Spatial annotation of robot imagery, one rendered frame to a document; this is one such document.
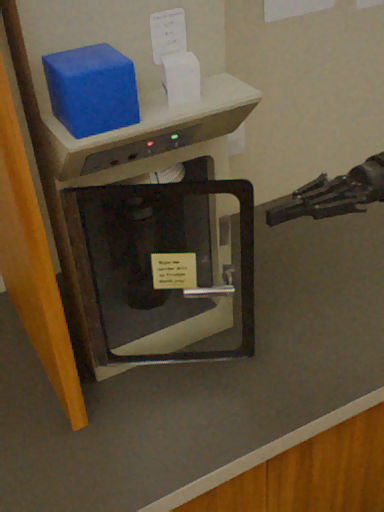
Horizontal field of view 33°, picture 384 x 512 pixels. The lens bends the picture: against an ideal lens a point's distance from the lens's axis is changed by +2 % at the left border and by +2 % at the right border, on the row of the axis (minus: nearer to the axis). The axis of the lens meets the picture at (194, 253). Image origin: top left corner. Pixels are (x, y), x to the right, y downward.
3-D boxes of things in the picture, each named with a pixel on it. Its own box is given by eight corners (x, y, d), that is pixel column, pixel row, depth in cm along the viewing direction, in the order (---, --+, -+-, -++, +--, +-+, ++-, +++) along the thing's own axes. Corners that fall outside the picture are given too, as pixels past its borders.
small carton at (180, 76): (163, 94, 101) (159, 55, 97) (194, 90, 101) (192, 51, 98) (168, 106, 97) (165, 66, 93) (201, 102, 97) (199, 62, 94)
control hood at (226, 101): (52, 177, 102) (39, 117, 96) (228, 127, 113) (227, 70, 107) (77, 209, 93) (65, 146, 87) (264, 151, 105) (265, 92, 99)
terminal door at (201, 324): (100, 364, 126) (64, 187, 103) (254, 356, 125) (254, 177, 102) (99, 367, 125) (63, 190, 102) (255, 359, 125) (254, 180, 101)
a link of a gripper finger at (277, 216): (300, 213, 116) (303, 215, 115) (268, 225, 113) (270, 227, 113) (301, 199, 114) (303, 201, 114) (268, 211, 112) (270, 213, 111)
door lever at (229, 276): (183, 283, 114) (182, 272, 112) (236, 280, 113) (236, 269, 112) (183, 302, 109) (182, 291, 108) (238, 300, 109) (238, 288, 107)
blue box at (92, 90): (52, 116, 96) (39, 55, 91) (115, 101, 99) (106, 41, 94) (76, 141, 89) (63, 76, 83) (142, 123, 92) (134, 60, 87)
